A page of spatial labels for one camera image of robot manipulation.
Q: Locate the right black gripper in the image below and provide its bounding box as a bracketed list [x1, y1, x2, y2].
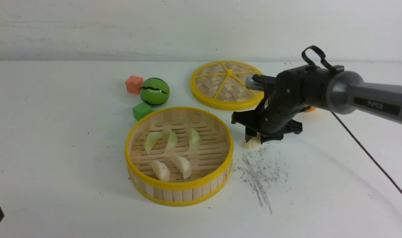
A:
[231, 65, 307, 143]

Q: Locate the white dumpling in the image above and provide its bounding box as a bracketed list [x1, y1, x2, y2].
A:
[241, 138, 261, 149]
[171, 155, 192, 180]
[150, 161, 171, 182]

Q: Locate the green dumpling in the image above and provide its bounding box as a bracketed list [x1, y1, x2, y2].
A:
[187, 128, 201, 151]
[143, 132, 165, 155]
[165, 129, 178, 152]

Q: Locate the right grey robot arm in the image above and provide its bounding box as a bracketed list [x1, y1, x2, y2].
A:
[231, 65, 402, 143]

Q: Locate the woven bamboo steamer lid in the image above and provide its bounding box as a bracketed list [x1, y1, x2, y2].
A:
[189, 60, 263, 111]

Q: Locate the bamboo steamer tray yellow rim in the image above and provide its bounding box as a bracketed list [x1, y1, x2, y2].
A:
[125, 107, 234, 206]

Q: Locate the orange toy pear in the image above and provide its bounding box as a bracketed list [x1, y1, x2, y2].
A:
[301, 105, 316, 112]

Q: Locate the green toy watermelon ball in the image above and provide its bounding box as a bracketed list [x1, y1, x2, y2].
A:
[140, 77, 170, 107]

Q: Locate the green foam cube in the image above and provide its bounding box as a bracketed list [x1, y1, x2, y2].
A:
[132, 102, 153, 121]

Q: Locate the orange foam cube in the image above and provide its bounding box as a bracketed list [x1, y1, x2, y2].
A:
[125, 75, 144, 95]

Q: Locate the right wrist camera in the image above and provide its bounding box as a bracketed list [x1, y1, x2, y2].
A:
[245, 74, 276, 92]

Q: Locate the right black cable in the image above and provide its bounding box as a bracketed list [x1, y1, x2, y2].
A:
[301, 45, 402, 207]

